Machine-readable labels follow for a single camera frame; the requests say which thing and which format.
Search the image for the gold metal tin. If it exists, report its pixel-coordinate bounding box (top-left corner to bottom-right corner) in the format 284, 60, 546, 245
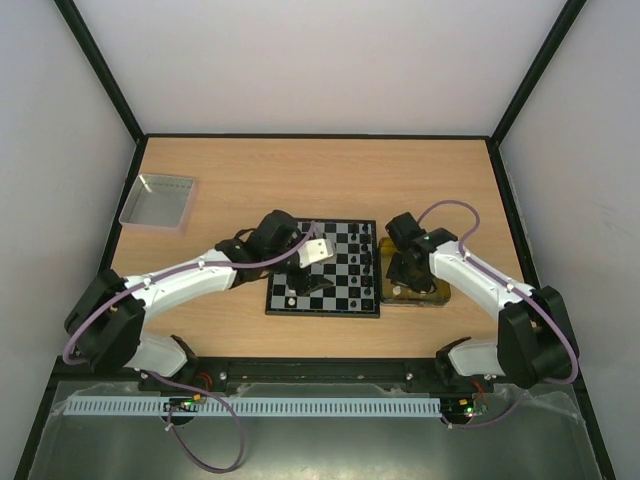
378, 237, 451, 307

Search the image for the black magnetic chess board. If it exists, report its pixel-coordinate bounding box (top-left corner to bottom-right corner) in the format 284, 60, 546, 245
265, 219, 381, 318

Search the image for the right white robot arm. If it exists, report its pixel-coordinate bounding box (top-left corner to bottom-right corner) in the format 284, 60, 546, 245
385, 213, 579, 392

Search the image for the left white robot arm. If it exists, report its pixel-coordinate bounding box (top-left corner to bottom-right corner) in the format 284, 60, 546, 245
62, 210, 335, 378

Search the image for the silver metal tray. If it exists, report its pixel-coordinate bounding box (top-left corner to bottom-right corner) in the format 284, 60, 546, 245
118, 173, 198, 235

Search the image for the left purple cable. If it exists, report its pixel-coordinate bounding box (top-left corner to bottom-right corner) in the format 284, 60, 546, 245
64, 219, 321, 471

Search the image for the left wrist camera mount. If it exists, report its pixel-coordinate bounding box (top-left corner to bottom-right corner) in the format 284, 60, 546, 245
297, 238, 335, 268

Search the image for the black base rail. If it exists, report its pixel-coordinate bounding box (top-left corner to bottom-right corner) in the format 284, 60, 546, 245
169, 357, 515, 397

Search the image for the white slotted cable duct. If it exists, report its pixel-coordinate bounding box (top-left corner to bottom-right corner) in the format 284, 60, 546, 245
62, 396, 441, 418

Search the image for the black frame enclosure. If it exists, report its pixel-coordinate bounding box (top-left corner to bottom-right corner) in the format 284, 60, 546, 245
14, 1, 615, 479

